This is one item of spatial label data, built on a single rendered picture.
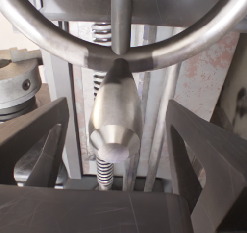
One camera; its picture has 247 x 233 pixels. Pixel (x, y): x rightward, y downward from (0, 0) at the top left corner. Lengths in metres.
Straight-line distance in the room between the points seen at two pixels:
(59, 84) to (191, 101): 0.29
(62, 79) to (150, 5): 0.27
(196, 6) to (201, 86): 0.27
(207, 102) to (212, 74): 0.07
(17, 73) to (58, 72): 0.29
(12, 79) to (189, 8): 0.56
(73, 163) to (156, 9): 0.48
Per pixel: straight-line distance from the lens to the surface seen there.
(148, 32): 0.33
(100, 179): 0.55
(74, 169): 0.65
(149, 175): 0.54
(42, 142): 0.76
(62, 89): 0.47
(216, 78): 0.49
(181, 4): 0.24
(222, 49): 0.47
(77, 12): 0.24
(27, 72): 0.73
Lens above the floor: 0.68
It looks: 1 degrees down
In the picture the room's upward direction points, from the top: 87 degrees counter-clockwise
